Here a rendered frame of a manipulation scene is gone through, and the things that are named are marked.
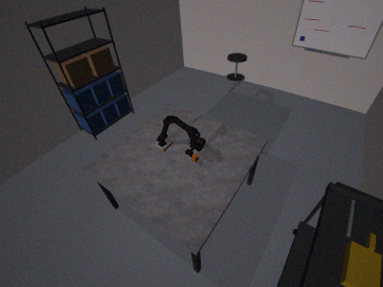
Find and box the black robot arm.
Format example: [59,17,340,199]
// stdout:
[156,116,206,152]

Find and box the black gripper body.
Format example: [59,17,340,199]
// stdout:
[185,142,197,156]

